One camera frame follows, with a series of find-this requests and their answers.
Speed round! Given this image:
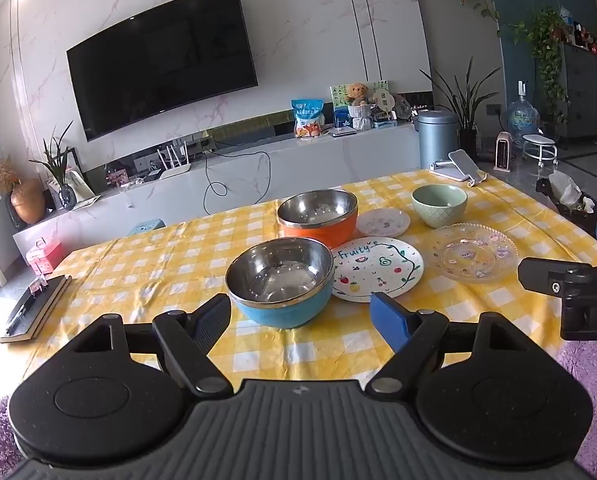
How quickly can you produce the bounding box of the white Fruity painted plate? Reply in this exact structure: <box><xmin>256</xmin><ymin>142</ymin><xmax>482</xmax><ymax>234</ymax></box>
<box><xmin>332</xmin><ymin>236</ymin><xmax>425</xmax><ymax>304</ymax></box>

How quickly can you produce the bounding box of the clear glass sticker plate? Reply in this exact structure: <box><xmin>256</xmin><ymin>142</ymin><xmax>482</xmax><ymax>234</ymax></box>
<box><xmin>429</xmin><ymin>223</ymin><xmax>519</xmax><ymax>284</ymax></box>

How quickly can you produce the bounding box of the blue steel bowl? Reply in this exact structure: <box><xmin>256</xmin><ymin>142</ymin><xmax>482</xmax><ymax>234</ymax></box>
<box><xmin>225</xmin><ymin>237</ymin><xmax>335</xmax><ymax>330</ymax></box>

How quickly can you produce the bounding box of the small white sticker plate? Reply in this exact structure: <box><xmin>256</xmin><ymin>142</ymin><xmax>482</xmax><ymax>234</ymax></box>
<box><xmin>356</xmin><ymin>208</ymin><xmax>411</xmax><ymax>237</ymax></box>

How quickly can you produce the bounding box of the green ceramic bowl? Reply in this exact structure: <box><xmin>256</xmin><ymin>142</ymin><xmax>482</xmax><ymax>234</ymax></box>
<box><xmin>411</xmin><ymin>184</ymin><xmax>468</xmax><ymax>229</ymax></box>

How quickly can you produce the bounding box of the orange steel bowl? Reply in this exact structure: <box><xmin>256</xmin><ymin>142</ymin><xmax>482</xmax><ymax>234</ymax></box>
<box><xmin>277</xmin><ymin>188</ymin><xmax>358</xmax><ymax>248</ymax></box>

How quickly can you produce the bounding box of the small teal plastic stool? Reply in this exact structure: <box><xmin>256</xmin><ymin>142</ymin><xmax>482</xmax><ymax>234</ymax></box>
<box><xmin>128</xmin><ymin>219</ymin><xmax>165</xmax><ymax>236</ymax></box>

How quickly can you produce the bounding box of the yellow checkered tablecloth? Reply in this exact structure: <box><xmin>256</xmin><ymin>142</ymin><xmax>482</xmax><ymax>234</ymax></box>
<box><xmin>26</xmin><ymin>178</ymin><xmax>597</xmax><ymax>382</ymax></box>

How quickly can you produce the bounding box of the white round stool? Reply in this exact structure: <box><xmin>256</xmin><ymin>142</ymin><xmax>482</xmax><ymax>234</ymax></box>
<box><xmin>522</xmin><ymin>133</ymin><xmax>558</xmax><ymax>170</ymax></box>

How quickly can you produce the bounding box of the wooden tray with black item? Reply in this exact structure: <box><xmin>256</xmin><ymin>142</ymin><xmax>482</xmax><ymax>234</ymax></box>
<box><xmin>0</xmin><ymin>275</ymin><xmax>72</xmax><ymax>344</ymax></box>

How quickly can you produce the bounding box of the red pink box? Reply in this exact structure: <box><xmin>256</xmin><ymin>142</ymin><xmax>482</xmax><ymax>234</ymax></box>
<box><xmin>25</xmin><ymin>238</ymin><xmax>65</xmax><ymax>275</ymax></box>

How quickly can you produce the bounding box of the white wifi router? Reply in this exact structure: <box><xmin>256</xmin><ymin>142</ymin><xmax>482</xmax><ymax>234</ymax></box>
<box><xmin>157</xmin><ymin>144</ymin><xmax>191</xmax><ymax>180</ymax></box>

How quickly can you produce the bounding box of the pink small heater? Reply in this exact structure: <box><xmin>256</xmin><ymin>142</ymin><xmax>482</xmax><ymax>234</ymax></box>
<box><xmin>494</xmin><ymin>131</ymin><xmax>512</xmax><ymax>172</ymax></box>

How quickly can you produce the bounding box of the white TV cabinet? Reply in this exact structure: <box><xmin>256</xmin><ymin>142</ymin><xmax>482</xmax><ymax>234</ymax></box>
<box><xmin>13</xmin><ymin>124</ymin><xmax>421</xmax><ymax>254</ymax></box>

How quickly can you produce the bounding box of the white phone stand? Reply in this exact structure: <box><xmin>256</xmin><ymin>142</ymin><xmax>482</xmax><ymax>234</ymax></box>
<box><xmin>429</xmin><ymin>148</ymin><xmax>487</xmax><ymax>188</ymax></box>

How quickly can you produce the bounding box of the blue water jug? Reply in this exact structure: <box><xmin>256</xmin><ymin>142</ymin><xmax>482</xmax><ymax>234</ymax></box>
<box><xmin>507</xmin><ymin>80</ymin><xmax>539</xmax><ymax>148</ymax></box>

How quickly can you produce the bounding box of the grey blue trash can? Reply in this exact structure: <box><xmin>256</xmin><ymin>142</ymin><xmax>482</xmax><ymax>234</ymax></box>
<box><xmin>413</xmin><ymin>110</ymin><xmax>459</xmax><ymax>168</ymax></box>

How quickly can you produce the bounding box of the copper round vase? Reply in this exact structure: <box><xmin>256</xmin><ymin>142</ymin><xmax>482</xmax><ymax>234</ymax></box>
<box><xmin>10</xmin><ymin>179</ymin><xmax>46</xmax><ymax>226</ymax></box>

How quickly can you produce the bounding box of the dark grey cabinet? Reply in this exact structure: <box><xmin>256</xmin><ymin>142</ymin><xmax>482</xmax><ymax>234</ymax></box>
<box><xmin>562</xmin><ymin>44</ymin><xmax>597</xmax><ymax>142</ymax></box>

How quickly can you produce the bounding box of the tall potted green plant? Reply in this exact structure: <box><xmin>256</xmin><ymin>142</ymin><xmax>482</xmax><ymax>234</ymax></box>
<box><xmin>420</xmin><ymin>58</ymin><xmax>501</xmax><ymax>159</ymax></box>

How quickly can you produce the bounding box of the green plant in glass vase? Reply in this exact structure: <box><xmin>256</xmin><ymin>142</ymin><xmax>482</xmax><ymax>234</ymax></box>
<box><xmin>30</xmin><ymin>122</ymin><xmax>77</xmax><ymax>210</ymax></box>

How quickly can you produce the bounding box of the blue snack bag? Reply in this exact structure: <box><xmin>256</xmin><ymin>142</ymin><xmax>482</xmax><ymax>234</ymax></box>
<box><xmin>291</xmin><ymin>99</ymin><xmax>325</xmax><ymax>139</ymax></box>

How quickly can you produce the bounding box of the brown teddy bear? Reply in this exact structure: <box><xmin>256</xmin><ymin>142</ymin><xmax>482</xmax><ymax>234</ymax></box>
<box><xmin>346</xmin><ymin>82</ymin><xmax>368</xmax><ymax>106</ymax></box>

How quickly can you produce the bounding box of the hanging ivy plant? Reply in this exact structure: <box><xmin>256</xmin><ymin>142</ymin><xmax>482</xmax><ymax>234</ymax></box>
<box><xmin>459</xmin><ymin>0</ymin><xmax>570</xmax><ymax>125</ymax></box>

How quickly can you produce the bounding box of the black hanging cable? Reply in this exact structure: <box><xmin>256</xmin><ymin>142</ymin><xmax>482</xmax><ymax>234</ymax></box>
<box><xmin>200</xmin><ymin>148</ymin><xmax>272</xmax><ymax>216</ymax></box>

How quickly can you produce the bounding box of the black wall television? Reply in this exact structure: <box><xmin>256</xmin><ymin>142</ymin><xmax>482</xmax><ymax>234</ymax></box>
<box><xmin>66</xmin><ymin>0</ymin><xmax>258</xmax><ymax>141</ymax></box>

